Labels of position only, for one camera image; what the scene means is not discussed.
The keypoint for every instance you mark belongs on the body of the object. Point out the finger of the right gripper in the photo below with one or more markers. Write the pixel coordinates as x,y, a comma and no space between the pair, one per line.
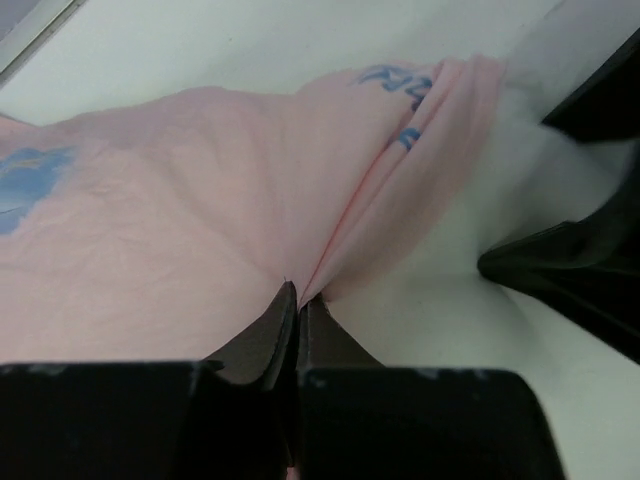
586,270
606,106

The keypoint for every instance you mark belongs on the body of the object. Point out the white pillow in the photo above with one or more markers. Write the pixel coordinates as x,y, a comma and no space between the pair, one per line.
436,309

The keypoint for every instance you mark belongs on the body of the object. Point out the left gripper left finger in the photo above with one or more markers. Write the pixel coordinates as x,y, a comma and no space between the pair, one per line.
222,417

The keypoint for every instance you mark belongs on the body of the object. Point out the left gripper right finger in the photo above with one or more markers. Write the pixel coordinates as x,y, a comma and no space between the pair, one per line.
363,420

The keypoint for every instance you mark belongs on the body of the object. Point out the pink blue pillowcase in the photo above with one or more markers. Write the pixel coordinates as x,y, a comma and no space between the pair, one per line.
162,230

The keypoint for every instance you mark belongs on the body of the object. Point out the aluminium front rail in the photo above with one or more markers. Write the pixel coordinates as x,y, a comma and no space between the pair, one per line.
26,25

